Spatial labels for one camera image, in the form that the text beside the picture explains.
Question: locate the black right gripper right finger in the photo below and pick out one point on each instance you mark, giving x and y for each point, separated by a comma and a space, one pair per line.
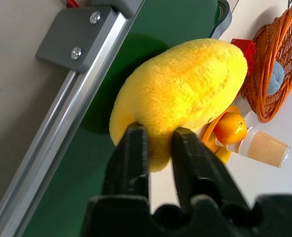
195, 168

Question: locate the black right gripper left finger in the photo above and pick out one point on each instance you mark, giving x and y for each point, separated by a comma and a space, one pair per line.
128, 163

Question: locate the yellow plush toy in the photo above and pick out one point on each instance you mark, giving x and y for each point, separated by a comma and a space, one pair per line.
180, 89

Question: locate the orange toy tangerine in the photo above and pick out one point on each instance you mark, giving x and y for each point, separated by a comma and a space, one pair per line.
231, 128

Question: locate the beige toy cup white lid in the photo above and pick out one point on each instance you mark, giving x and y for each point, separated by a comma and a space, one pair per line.
264, 148

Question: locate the blue plush toy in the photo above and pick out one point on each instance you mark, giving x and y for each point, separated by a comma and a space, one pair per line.
276, 76

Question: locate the red toy brick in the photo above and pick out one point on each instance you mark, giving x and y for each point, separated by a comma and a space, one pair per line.
244, 47

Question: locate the orange wicker basket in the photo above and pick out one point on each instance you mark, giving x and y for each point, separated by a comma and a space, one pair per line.
264, 98

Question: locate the aluminium conveyor side rail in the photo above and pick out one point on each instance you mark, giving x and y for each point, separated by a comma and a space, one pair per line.
49, 138

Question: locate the silver bracket screw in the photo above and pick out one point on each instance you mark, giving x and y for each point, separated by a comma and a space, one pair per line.
95, 17
76, 53

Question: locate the grey rail bracket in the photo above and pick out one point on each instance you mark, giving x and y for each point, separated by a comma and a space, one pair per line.
62, 37

